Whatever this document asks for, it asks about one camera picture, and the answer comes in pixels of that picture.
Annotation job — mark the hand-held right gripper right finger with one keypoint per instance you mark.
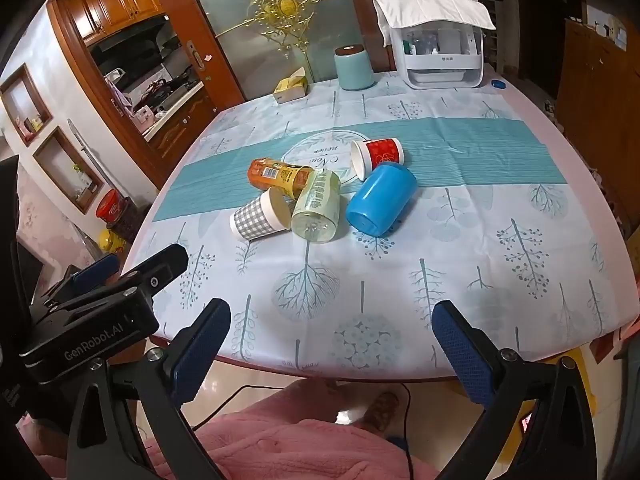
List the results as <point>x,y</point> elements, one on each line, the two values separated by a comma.
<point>462,355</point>

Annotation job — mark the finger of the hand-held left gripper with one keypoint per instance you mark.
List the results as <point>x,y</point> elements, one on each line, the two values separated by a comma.
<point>162,265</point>
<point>97,269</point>

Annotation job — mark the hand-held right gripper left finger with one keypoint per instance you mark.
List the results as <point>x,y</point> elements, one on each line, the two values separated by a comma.
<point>200,342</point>

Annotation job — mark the grey checked paper cup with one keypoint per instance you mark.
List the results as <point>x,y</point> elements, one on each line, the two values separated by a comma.
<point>252,220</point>

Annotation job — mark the orange printed cup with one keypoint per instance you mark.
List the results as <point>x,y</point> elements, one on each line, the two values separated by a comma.
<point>275,176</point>

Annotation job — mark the clear yellowish plastic cup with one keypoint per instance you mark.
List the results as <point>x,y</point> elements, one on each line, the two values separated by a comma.
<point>317,200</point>

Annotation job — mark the blue plastic cup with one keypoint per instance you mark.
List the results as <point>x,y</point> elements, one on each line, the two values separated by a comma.
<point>382,200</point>

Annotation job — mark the red paper cup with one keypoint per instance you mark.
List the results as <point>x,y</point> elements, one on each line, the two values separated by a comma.
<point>382,156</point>

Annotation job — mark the yellow container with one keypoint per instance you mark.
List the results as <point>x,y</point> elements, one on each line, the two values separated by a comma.
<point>112,242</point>

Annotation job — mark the jar with red lid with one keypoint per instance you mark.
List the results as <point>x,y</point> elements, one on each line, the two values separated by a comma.
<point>114,207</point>

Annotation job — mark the tree print tablecloth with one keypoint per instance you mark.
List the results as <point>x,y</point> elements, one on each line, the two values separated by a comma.
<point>450,270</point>

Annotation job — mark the brown slipper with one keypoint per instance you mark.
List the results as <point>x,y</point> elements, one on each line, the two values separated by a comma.
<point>381,410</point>

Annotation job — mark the pink fleece clothing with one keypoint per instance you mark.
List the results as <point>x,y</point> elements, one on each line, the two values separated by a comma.
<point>280,445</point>

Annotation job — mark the wooden kitchen base cabinet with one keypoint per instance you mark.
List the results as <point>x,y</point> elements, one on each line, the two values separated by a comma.
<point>180,125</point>

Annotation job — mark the yellow tissue box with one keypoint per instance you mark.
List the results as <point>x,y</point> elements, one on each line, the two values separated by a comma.
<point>291,89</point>

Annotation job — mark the frosted glass door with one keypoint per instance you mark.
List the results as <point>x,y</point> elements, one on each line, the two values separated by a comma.
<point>225,10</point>

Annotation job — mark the teal canister with brown lid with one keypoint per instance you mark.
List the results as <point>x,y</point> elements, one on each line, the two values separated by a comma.
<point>355,71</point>

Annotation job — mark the small blue round object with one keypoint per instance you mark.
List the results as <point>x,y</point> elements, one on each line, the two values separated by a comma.
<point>498,84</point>

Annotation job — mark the wooden side cabinet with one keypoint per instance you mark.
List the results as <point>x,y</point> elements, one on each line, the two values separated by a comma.
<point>600,110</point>

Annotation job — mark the gold ornament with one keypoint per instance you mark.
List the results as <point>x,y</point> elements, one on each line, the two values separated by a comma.
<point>285,7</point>

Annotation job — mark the white cloth cover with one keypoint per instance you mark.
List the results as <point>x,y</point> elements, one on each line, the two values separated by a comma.
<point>432,12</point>

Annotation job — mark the large wooden wall niche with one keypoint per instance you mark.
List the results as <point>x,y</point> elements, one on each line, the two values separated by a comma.
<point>67,170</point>

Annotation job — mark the small wooden wall niche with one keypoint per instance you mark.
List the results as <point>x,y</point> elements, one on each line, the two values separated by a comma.
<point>25,105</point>

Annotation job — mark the wooden kitchen wall cabinets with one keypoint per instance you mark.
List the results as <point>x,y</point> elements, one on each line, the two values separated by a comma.
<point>115,2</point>

